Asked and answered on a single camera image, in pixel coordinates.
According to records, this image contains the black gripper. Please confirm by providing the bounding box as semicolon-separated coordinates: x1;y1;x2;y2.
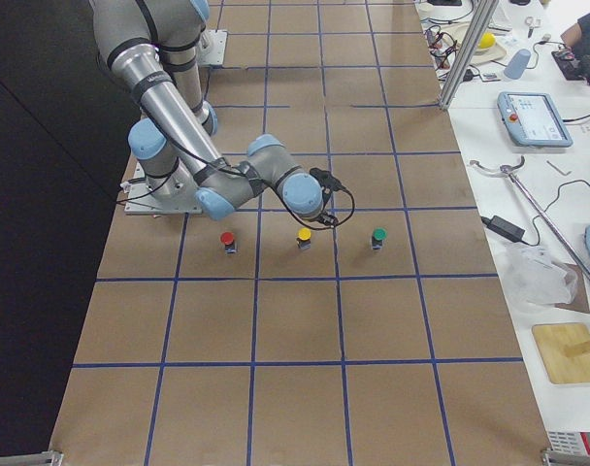
303;210;338;228

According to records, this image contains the yellow push button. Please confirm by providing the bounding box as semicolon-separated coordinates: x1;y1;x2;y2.
296;227;311;250

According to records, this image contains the green push button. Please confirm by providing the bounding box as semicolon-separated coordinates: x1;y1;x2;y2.
371;227;387;250

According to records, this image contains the red push button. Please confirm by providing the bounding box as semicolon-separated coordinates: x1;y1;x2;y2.
219;231;238;254

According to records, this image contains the wooden board stand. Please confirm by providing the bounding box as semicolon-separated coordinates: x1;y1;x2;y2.
532;323;590;384

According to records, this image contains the black power adapter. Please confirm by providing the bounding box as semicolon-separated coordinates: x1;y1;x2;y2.
481;216;525;243

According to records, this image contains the clear plastic bag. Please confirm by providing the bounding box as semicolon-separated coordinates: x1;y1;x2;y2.
503;243;578;305

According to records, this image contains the beige tray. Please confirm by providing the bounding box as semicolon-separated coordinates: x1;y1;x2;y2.
442;22;507;65

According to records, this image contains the yellow lemon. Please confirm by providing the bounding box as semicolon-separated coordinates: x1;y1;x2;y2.
477;32;496;50

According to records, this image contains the light blue plastic cup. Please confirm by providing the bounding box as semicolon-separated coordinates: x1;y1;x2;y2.
503;49;532;81

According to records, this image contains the metal cane with clear handle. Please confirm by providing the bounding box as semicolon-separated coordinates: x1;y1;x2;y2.
469;155;590;283

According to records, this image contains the aluminium frame post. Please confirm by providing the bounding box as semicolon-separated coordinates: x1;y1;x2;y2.
439;0;498;111

